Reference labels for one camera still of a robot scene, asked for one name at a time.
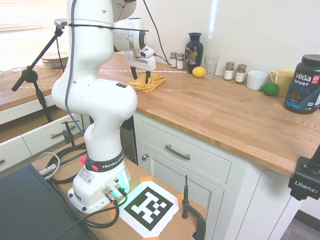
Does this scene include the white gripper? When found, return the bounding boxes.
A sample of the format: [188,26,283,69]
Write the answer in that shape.
[124,51,157,85]

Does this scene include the yellow terry cloth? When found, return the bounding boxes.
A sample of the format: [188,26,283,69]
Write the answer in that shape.
[126,72,167,93]

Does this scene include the dark blue painted vase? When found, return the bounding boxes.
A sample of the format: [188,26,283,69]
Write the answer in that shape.
[184,32,205,74]

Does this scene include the yellow lemon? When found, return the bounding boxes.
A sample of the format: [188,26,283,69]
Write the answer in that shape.
[191,66,207,79]

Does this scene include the clear faceted drinking glass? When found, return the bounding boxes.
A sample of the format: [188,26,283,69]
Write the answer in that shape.
[204,54,220,80]

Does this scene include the stack of white plates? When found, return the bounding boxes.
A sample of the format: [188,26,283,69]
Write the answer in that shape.
[40,51,70,68]

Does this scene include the spice jar tan contents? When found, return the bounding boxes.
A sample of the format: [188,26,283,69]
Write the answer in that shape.
[223,61,236,82]

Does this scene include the black bar clamp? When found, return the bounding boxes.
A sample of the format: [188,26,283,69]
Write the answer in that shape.
[61,120,76,148]
[180,174,207,240]

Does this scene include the white kitchen cabinet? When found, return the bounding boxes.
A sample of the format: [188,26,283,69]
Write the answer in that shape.
[133,111,305,240]

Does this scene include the white side cabinet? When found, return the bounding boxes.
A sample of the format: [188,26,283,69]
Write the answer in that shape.
[0,93,93,173]

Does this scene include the white ceramic mug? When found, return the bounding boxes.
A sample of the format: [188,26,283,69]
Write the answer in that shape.
[246,70,269,91]

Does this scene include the green lime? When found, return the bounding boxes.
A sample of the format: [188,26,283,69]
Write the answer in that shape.
[261,81,280,97]

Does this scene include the black and white marker sheet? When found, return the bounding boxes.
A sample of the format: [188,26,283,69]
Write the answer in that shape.
[119,181,181,239]

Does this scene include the yellow ceramic mug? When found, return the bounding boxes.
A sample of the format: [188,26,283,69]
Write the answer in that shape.
[269,69,296,97]

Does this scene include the brown mounting board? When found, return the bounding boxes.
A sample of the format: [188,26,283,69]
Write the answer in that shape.
[30,135,209,240]

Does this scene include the black Vega protein tub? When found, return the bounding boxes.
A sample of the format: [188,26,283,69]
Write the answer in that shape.
[283,54,320,115]

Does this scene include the black controller case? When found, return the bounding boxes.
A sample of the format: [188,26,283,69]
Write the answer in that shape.
[0,163,101,240]

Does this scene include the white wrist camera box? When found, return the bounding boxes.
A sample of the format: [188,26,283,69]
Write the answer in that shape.
[139,45,155,59]

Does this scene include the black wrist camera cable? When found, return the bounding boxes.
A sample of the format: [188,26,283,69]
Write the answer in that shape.
[142,0,173,68]

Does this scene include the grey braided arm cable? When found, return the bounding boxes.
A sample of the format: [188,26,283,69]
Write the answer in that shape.
[64,0,86,135]

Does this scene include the brushed metal drawer handle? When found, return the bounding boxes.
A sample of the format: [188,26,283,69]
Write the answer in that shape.
[49,125,76,140]
[164,144,191,161]

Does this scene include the black boom camera stand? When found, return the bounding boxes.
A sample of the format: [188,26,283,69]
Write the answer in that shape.
[10,25,64,124]

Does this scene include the thick black looped cable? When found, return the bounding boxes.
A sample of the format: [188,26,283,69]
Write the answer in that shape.
[49,144,89,186]

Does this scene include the grey network cable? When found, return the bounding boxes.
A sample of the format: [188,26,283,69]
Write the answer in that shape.
[37,152,61,179]

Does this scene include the thin black base cable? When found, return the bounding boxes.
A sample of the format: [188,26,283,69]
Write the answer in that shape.
[81,186,130,229]

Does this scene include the black camera clamp stand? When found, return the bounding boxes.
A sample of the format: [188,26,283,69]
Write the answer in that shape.
[287,147,320,201]

